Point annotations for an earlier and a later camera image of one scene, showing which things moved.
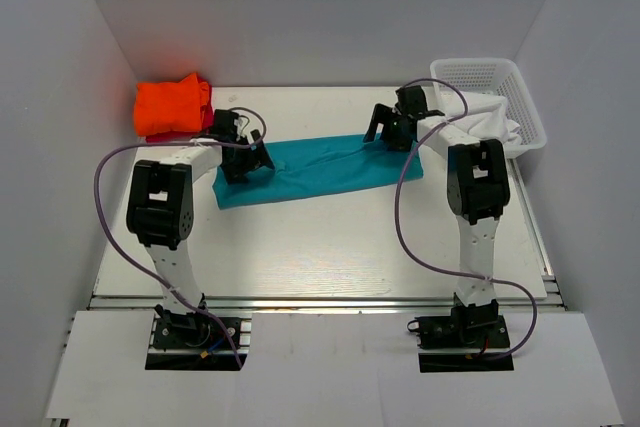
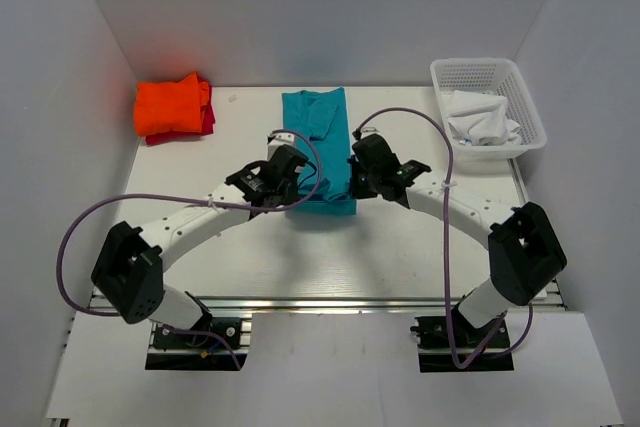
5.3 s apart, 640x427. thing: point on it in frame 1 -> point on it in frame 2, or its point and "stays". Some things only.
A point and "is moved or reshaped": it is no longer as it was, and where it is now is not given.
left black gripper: (257, 158) -> (292, 195)
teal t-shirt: (314, 167) is moved or reshaped
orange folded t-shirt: (174, 106) stays
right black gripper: (381, 115) -> (358, 191)
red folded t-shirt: (188, 135) stays
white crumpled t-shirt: (486, 116) stays
